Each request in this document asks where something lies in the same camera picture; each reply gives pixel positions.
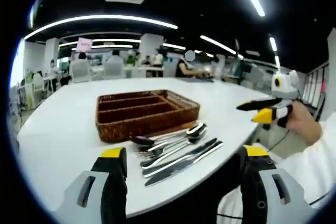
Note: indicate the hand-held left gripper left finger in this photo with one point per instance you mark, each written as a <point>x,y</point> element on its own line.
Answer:
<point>86,197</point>

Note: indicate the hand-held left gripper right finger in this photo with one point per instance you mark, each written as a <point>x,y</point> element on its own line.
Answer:
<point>265,195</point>

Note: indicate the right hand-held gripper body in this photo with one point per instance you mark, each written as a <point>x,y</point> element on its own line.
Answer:
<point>284,87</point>

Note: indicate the stainless steel spoon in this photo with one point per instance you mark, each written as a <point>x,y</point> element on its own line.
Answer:
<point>195,133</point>
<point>143,141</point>
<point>200,127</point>

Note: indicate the brown wicker storage tray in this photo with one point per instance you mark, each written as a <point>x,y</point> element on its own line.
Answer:
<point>126,123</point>

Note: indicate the stainless steel knife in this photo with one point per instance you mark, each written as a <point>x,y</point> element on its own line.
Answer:
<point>183,159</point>
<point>183,170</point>

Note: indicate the metal storage shelf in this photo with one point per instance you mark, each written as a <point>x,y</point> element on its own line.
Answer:
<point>313,87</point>

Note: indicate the person's right hand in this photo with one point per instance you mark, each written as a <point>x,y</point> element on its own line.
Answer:
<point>305,124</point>

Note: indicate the operator in white shirt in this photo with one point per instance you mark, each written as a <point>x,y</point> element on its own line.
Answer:
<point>315,169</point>

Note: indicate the brown wooden chopstick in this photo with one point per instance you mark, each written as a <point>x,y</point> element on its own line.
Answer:
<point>183,127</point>

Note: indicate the group of white office chairs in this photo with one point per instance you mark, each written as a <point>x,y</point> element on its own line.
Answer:
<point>81,72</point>

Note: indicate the pink hanging sign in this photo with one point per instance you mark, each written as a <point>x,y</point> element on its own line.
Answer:
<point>84,45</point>

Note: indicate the ceiling strip lights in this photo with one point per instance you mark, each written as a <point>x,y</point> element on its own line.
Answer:
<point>105,17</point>

